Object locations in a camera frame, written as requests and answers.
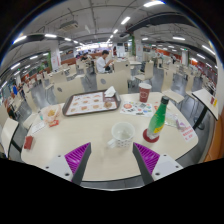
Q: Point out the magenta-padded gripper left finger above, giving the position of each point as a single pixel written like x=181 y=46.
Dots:
x=78 y=158

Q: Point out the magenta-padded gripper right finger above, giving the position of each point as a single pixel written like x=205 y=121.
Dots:
x=148 y=159

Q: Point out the green drink bottle black cap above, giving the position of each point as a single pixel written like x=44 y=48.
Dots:
x=157 y=120

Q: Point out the flat round red coaster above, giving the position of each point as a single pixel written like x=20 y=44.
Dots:
x=146 y=137

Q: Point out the white dotted mug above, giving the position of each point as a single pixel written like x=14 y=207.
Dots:
x=122 y=135

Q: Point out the white card with red print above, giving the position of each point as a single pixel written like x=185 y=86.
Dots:
x=187 y=134

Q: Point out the colourful printed flyer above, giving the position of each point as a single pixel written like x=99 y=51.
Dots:
x=136 y=109

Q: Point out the crumpled food wrapper bag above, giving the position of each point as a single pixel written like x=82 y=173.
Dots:
x=51 y=114

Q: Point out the red carton box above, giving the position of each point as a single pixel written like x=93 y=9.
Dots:
x=28 y=142

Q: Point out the brown food tray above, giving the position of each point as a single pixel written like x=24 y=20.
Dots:
x=88 y=104

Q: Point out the red paper cup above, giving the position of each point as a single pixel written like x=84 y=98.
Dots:
x=145 y=93

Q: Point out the beige chair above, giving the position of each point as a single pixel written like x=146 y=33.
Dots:
x=68 y=89
x=113 y=80

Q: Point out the group of beige chairs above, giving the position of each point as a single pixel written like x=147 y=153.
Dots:
x=146 y=71

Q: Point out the person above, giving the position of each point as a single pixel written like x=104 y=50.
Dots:
x=101 y=63
x=85 y=57

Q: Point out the ceiling air conditioner unit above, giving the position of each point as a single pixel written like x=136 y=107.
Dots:
x=69 y=25

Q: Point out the ceiling strip lights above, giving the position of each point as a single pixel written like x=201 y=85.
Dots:
x=153 y=3

